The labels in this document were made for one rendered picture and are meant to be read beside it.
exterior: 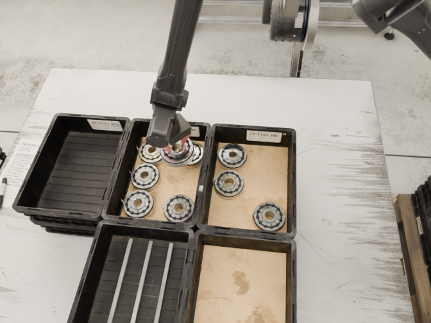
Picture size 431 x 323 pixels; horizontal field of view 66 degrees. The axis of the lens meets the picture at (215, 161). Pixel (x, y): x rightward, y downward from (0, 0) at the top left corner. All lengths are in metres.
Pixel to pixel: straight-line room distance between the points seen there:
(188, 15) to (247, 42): 2.35
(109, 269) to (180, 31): 0.78
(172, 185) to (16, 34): 2.73
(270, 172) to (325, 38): 2.03
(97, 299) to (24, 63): 2.51
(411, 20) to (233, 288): 0.81
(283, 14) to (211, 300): 0.93
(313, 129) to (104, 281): 1.01
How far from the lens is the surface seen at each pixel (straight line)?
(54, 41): 3.41
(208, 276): 1.08
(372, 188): 1.42
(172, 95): 0.79
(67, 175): 1.35
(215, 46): 2.94
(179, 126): 0.93
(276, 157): 1.25
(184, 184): 1.20
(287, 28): 1.22
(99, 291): 1.15
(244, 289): 1.07
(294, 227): 1.03
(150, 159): 1.24
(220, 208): 1.14
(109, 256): 1.16
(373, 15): 0.63
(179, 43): 0.68
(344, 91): 1.69
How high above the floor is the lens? 1.88
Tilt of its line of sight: 59 degrees down
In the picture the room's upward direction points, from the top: 6 degrees counter-clockwise
